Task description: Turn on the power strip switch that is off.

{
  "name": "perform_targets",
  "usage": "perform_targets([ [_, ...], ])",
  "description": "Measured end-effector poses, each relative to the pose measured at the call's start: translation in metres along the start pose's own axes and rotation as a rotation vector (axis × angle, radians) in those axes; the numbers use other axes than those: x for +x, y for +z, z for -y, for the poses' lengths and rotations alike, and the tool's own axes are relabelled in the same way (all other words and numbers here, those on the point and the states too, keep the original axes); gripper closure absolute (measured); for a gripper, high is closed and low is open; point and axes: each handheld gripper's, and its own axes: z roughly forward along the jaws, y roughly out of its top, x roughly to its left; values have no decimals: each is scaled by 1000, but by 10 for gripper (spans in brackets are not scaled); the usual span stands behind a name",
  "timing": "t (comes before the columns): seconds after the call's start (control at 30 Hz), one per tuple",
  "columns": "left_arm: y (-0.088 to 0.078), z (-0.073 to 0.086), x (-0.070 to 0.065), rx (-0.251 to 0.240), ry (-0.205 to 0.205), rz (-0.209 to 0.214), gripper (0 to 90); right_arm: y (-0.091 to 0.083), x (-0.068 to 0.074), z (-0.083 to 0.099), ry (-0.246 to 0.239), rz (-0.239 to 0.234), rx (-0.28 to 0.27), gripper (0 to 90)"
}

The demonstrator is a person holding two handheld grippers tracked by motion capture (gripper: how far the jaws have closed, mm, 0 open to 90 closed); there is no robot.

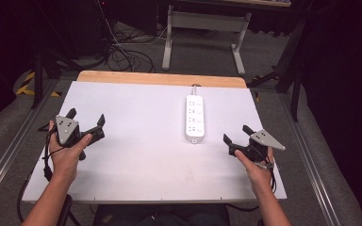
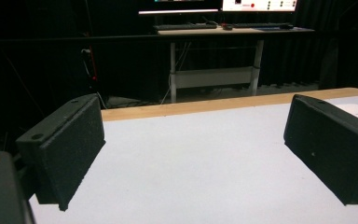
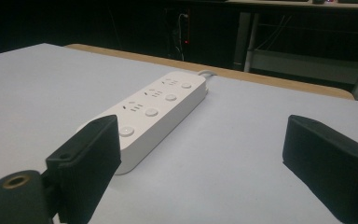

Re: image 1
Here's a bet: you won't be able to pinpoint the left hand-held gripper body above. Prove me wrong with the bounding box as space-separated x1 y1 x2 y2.
55 115 106 161

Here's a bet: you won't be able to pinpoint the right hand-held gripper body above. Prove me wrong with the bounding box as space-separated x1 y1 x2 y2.
228 128 287 164

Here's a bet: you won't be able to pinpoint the person's left hand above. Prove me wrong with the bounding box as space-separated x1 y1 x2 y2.
48 121 93 185

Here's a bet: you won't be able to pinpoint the person's right hand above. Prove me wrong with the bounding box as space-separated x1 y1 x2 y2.
234 146 275 196

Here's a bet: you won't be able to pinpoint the white power strip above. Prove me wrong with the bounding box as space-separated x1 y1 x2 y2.
184 94 206 145

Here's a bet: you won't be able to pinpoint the yellow black floor tape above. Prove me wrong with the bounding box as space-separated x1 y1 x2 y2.
14 71 62 98

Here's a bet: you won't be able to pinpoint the black metal stand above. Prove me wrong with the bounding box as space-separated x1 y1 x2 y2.
31 0 86 110
246 12 309 123

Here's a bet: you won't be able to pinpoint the person's legs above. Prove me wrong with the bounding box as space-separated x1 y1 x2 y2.
92 203 231 226

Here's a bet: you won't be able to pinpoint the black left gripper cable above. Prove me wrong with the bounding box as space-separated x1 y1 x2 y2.
16 123 59 224

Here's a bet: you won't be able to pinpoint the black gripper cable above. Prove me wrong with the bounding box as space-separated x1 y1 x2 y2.
225 159 278 213
16 123 59 224

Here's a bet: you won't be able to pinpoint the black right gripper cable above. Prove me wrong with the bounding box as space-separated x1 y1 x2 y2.
225 159 278 213

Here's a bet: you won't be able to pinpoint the aluminium floor rail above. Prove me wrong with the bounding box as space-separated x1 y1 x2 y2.
276 92 343 226
0 78 60 205

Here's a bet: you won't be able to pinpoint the white power strip cable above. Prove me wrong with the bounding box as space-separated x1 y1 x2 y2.
190 83 202 97

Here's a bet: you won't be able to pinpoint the tangle of floor cables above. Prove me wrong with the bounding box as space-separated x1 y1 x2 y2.
97 0 171 73

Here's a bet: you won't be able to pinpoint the white metal desk frame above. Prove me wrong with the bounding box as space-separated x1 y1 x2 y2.
161 4 253 76

